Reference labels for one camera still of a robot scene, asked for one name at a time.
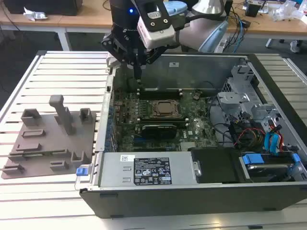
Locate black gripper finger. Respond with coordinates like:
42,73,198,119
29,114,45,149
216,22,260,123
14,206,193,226
100,33,138,80
138,46,166,81

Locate silver CPU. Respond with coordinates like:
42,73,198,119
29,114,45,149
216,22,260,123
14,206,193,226
157,102,177,115

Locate green motherboard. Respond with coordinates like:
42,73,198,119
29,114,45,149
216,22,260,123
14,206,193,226
111,90,219,153

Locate crumpled white paper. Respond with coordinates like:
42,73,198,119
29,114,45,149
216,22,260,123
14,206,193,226
23,6,49,22

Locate silver finned heatsink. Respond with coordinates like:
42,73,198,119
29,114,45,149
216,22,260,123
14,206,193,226
180,141,199,151

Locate metal disk bay cage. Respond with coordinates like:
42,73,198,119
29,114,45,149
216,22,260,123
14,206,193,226
217,64,284,135

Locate small black box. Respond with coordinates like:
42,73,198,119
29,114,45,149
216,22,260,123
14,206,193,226
244,2,260,17

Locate grey power supply unit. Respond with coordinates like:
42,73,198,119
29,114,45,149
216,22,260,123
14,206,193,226
99,150,200,189

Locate brown parts rack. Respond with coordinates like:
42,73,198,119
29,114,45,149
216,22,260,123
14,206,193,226
0,94,97,180

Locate black plastic shroud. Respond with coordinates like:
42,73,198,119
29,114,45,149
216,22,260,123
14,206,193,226
189,147,241,184

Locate clear plastic bags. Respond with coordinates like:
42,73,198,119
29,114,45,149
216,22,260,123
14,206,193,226
272,3,306,23

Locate black open PC case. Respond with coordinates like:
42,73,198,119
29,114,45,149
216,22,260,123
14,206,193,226
74,53,307,219

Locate hard disk in blue carrier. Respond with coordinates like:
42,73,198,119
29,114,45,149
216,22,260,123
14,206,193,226
239,152,302,184

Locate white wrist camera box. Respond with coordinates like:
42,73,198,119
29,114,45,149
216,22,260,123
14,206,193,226
134,0,175,48

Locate wooden desk white frame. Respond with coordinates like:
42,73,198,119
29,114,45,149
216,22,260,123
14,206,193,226
0,8,116,52
225,0,307,50

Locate blue hanging cable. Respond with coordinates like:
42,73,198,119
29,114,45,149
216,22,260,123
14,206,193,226
236,18,243,52

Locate red yellow black wire bundle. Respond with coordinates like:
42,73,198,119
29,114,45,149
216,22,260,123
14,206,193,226
230,126,266,149

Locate blue flat wire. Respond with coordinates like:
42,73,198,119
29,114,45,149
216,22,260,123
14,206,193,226
264,130,284,154

